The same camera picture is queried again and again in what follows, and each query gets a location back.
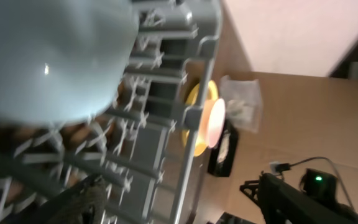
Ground black food waste tray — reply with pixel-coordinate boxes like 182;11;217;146
208;119;239;177

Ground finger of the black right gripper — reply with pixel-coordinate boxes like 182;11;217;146
239;180;259;205

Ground yellow plate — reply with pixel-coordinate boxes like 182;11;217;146
181;80;219;157

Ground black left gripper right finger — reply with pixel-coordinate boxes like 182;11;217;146
257;173;358;224

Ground white pink bowl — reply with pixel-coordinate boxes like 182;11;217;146
199;98;226;147

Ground clear plastic waste bin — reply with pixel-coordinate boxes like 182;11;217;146
219;75;263;133

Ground spilled rice food waste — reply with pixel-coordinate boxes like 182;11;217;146
217;132;231;164

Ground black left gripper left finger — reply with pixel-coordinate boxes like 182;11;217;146
7;174;106;224

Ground grey plastic dish rack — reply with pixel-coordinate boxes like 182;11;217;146
0;1;223;223

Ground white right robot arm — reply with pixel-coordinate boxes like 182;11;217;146
239;168;355;211

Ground light blue bowl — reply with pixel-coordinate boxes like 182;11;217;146
0;0;139;125

